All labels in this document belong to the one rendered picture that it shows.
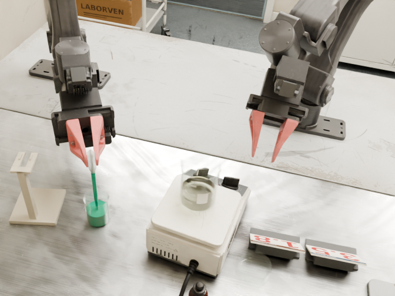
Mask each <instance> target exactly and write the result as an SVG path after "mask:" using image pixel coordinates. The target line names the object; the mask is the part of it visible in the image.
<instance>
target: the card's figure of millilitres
mask: <svg viewBox="0 0 395 296"><path fill-rule="evenodd" d="M252 240H256V241H262V242H265V243H270V244H276V245H282V246H285V247H291V248H296V249H300V250H303V249H302V248H301V246H300V244H298V243H293V242H289V241H283V240H278V239H274V238H269V237H263V236H257V235H254V234H252Z"/></svg>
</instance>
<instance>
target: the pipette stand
mask: <svg viewBox="0 0 395 296"><path fill-rule="evenodd" d="M25 155H26V153H25V152H18V155H17V157H16V159H15V161H14V163H13V165H12V167H11V170H10V173H17V176H18V180H19V184H20V187H21V193H20V195H19V197H18V200H17V202H16V205H15V207H14V210H13V212H12V214H11V217H10V219H9V223H10V224H33V225H46V226H55V225H56V224H57V221H58V217H59V214H60V211H61V208H62V204H63V201H64V198H65V194H66V190H65V189H43V188H31V184H30V181H29V177H28V175H29V174H31V172H32V169H33V167H34V165H35V162H36V160H37V157H38V153H31V155H30V157H29V160H28V162H27V164H26V166H25V167H21V164H22V162H23V159H24V157H25Z"/></svg>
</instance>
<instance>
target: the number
mask: <svg viewBox="0 0 395 296"><path fill-rule="evenodd" d="M309 248H310V249H311V251H312V252H313V253H319V254H324V255H330V256H334V257H339V258H344V259H348V260H353V261H359V262H363V261H362V260H361V259H359V257H358V256H356V255H352V254H346V253H341V252H337V251H332V250H326V249H322V248H317V247H312V246H309Z"/></svg>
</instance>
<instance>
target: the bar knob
mask: <svg viewBox="0 0 395 296"><path fill-rule="evenodd" d="M239 182H240V178H236V177H228V176H224V178H223V182H222V186H223V187H225V188H228V189H232V190H237V189H238V188H239V187H238V185H239Z"/></svg>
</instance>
